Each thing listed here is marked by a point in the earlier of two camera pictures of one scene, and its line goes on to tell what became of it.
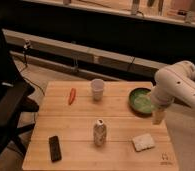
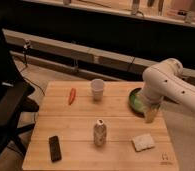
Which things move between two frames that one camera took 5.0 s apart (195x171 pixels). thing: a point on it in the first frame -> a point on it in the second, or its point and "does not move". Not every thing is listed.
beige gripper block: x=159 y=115 -> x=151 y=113
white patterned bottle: x=100 y=133 does not move
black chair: x=9 y=98 does not move
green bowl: x=140 y=100 does not move
